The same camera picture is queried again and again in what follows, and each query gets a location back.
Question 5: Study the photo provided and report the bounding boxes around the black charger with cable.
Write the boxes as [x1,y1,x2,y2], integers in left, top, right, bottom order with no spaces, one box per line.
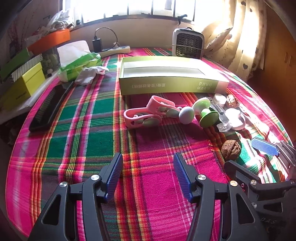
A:
[92,27,118,53]

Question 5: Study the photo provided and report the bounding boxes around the brown walnut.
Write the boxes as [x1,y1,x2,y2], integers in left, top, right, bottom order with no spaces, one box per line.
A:
[225,94,239,108]
[221,140,241,161]

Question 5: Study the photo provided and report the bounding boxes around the white round jar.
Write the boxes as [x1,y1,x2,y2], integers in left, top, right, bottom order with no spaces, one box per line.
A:
[213,93,227,108]

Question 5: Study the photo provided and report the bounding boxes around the black hairbrush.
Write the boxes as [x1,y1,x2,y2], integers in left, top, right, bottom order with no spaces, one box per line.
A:
[29,81,74,133]

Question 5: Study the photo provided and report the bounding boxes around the white power strip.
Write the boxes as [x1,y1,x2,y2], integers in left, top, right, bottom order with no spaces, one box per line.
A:
[99,46,130,58]

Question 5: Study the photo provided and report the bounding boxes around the crumpled white tissue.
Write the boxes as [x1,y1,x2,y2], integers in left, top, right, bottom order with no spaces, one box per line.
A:
[74,66,109,86]

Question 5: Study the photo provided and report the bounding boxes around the plaid bedspread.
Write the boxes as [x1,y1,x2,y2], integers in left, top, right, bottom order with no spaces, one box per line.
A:
[6,55,290,240]

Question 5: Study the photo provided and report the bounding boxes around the grey mini fan heater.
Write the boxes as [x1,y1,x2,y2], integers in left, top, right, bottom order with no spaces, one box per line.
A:
[172,27,205,59]

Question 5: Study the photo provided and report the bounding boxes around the green white cardboard box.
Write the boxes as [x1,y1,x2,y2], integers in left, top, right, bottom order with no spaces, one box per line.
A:
[119,56,229,95]

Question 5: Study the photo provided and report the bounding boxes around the cream heart curtain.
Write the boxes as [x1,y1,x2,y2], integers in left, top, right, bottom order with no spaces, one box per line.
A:
[202,1,267,81]

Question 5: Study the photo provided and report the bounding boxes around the white egg-shaped case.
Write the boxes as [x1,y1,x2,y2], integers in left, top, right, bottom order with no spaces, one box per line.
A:
[225,108,246,131]

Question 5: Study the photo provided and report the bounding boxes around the dark green box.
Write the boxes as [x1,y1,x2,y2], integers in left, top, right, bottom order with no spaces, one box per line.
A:
[1,48,30,80]

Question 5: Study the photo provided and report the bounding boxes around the orange box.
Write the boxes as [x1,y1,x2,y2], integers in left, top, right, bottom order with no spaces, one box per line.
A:
[28,29,70,55]

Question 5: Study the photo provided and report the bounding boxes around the plastic bags on shelf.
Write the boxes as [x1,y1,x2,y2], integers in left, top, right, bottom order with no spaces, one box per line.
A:
[25,10,74,47]

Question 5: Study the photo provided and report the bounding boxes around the yellow-green box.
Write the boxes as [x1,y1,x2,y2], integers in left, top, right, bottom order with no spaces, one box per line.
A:
[1,62,45,110]

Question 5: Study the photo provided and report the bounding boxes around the grey ball massager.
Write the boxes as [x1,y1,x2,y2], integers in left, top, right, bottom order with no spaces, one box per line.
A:
[179,106,195,125]

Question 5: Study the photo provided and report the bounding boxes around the green white spool massager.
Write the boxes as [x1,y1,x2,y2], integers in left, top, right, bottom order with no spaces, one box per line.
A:
[192,97,219,128]

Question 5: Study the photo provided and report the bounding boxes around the striped box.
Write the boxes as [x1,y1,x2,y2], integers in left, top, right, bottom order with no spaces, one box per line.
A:
[11,54,43,82]

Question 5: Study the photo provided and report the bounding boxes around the green tissue pack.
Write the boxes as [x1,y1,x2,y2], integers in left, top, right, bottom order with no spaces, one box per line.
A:
[57,40,102,82]

